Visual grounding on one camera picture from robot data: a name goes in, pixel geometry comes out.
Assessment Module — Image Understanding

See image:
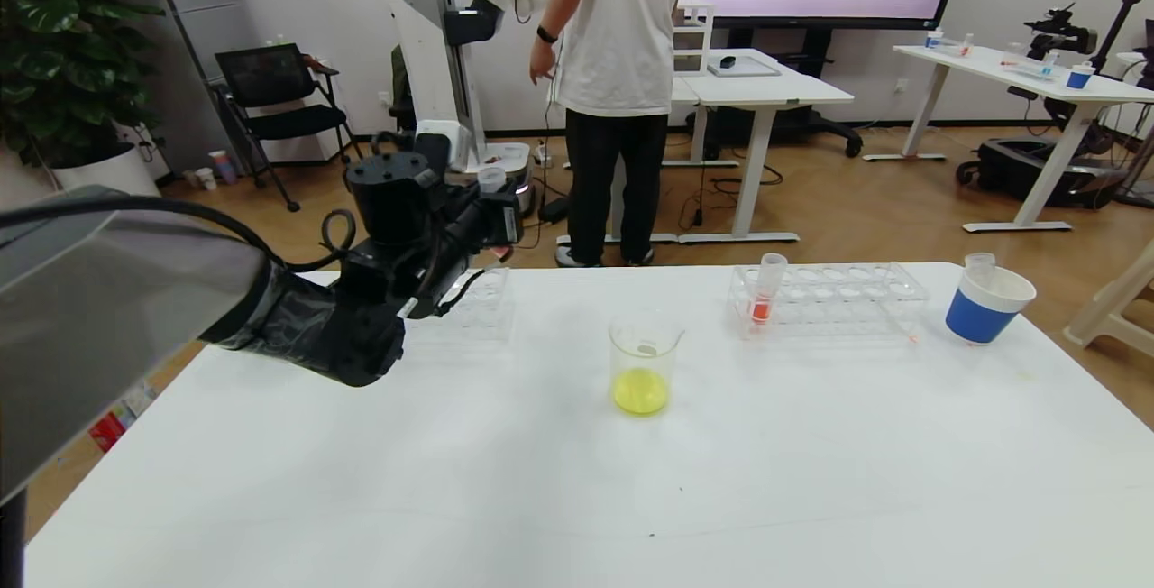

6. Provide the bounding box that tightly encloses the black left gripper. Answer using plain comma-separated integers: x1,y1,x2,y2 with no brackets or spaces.
445,191,524,246

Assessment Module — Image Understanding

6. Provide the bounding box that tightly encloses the red pigment test tube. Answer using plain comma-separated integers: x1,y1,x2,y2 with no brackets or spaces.
477,166,515,264
748,253,788,329

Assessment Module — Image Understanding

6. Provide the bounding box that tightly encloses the clear acrylic test tube rack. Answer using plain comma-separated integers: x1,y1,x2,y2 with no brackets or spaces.
728,262,930,341
404,266,517,343

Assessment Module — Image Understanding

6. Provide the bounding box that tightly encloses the clear glass beaker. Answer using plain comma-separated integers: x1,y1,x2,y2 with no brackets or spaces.
609,307,686,418

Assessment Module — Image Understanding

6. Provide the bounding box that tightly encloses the white humanoid robot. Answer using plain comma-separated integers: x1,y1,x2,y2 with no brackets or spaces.
388,0,560,221

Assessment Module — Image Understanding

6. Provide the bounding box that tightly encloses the person in white shirt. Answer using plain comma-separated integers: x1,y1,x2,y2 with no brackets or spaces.
530,0,691,269

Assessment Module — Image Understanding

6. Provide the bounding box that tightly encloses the black office chair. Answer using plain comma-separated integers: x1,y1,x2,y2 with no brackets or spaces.
215,42,362,212

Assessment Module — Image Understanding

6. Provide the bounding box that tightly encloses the clear drawer organiser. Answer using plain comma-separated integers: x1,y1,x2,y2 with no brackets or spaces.
672,0,715,77

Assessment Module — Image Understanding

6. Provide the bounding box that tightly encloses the grey tray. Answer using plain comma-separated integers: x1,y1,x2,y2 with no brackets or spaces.
708,56,781,78

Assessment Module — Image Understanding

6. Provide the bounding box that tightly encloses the white standing desk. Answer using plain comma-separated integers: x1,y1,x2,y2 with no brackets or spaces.
672,50,855,244

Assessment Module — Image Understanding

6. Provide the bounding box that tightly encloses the black screen stand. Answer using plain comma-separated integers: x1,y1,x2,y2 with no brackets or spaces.
690,27,862,158

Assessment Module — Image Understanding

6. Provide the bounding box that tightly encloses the red gift bag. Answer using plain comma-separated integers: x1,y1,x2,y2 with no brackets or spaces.
88,381,156,454

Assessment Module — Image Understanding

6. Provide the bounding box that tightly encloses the green potted plant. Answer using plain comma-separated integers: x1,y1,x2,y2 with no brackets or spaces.
0,0,165,167

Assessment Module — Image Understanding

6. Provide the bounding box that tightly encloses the blue paper cup white rim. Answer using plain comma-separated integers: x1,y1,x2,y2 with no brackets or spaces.
945,263,1038,345

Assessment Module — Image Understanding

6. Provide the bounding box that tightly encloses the black wheeled robot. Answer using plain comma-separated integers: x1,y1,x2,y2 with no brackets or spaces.
957,4,1132,210

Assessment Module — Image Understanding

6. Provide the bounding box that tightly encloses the long white table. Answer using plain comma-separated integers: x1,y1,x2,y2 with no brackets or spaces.
893,45,1154,234

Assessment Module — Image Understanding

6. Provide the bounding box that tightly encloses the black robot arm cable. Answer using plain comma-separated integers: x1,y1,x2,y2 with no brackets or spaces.
0,196,362,275

